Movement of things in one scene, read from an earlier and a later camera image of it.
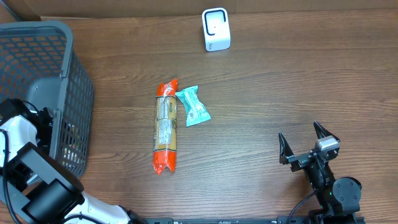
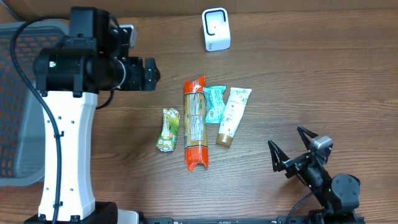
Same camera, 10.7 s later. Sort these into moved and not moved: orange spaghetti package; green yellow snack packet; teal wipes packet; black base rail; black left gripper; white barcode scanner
Moved: orange spaghetti package; teal wipes packet; green yellow snack packet; black left gripper
Not moved: black base rail; white barcode scanner
